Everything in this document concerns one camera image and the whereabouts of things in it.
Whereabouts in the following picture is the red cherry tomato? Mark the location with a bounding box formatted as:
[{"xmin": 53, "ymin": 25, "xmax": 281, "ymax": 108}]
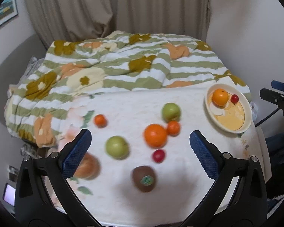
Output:
[
  {"xmin": 230, "ymin": 94, "xmax": 239, "ymax": 105},
  {"xmin": 152, "ymin": 149, "xmax": 166, "ymax": 163}
]

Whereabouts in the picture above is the large orange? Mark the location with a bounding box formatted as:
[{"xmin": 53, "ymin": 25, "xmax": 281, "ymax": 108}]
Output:
[
  {"xmin": 212, "ymin": 89, "xmax": 229, "ymax": 107},
  {"xmin": 144, "ymin": 124, "xmax": 168, "ymax": 148}
]

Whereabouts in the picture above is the russet brown apple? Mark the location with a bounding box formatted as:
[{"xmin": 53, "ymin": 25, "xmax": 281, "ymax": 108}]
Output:
[{"xmin": 74, "ymin": 152, "xmax": 100, "ymax": 179}]

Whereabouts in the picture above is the brown kiwi with sticker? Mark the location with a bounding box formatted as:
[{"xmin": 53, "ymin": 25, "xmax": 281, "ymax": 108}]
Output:
[{"xmin": 132, "ymin": 166, "xmax": 157, "ymax": 193}]

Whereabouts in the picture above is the green apple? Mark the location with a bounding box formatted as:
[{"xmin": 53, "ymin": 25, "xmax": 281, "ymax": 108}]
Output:
[
  {"xmin": 105, "ymin": 136, "xmax": 129, "ymax": 159},
  {"xmin": 162, "ymin": 103, "xmax": 181, "ymax": 122}
]

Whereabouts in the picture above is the cream yellow plate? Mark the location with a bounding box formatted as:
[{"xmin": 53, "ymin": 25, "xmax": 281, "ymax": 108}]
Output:
[{"xmin": 204, "ymin": 84, "xmax": 252, "ymax": 134}]

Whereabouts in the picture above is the small mandarin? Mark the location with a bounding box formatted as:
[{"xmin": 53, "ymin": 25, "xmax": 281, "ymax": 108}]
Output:
[
  {"xmin": 167, "ymin": 120, "xmax": 181, "ymax": 136},
  {"xmin": 94, "ymin": 114, "xmax": 107, "ymax": 128}
]

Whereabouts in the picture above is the white floral tablecloth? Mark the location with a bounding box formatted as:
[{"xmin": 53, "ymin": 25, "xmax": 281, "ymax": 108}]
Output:
[{"xmin": 58, "ymin": 81, "xmax": 271, "ymax": 226}]

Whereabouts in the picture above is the grey sofa backrest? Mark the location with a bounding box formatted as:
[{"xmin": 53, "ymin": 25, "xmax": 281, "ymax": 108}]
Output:
[{"xmin": 0, "ymin": 34, "xmax": 47, "ymax": 125}]

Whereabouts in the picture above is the green striped floral quilt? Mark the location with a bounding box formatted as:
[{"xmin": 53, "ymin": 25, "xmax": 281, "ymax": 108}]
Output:
[{"xmin": 4, "ymin": 31, "xmax": 251, "ymax": 148}]

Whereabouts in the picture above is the beige curtain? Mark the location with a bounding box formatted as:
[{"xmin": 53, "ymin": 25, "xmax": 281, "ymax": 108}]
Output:
[{"xmin": 25, "ymin": 0, "xmax": 210, "ymax": 46}]

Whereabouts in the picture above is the black cable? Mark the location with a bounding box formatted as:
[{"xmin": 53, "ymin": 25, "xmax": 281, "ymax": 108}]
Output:
[{"xmin": 254, "ymin": 107, "xmax": 281, "ymax": 128}]

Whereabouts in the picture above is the framed wall picture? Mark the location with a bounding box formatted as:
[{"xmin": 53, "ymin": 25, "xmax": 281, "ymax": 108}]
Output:
[{"xmin": 0, "ymin": 0, "xmax": 18, "ymax": 27}]

